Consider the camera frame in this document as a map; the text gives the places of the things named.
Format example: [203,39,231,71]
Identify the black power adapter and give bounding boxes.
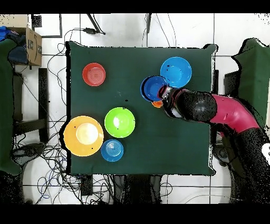
[83,27,106,35]

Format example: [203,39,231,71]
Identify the large light blue bowl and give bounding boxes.
[159,56,192,89]

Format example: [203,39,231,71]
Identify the green covered side table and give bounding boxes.
[0,39,22,175]
[230,38,270,127]

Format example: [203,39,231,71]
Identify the large yellow bowl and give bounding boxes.
[63,115,104,157]

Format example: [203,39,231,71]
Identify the dark green tablecloth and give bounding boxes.
[66,41,218,175]

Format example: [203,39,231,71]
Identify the tangled floor cables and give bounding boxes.
[12,28,114,204]

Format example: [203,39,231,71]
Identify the dark blue bag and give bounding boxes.
[0,25,29,65]

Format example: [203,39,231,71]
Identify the cardboard box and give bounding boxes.
[0,14,43,67]

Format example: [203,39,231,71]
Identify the large green bowl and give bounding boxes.
[104,107,136,138]

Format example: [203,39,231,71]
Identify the small light blue bowl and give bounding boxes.
[100,138,124,163]

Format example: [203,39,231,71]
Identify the dark blue bowl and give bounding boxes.
[140,75,169,102]

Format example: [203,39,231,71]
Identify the red plastic bowl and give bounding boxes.
[82,62,107,87]

